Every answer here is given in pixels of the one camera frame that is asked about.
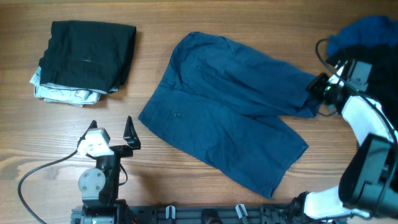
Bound navy blue shorts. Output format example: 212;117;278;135
139;32;320;198

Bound folded light grey garment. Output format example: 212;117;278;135
30;66;125;107

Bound left black cable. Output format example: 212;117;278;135
17;149;78;224

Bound right black cable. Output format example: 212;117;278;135
315;38;398;218

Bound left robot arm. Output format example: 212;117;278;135
70;116;141;224

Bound blue t-shirt pile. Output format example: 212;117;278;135
326;16;397;56

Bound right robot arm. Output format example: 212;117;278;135
285;60;397;223

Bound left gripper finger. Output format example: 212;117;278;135
81;120;98;139
123;116;141;150

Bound folded black garment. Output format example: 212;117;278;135
39;21;137;94

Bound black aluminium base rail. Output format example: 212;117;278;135
70;204;310;224

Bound black cable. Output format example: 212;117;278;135
315;38;398;218
17;149;78;224

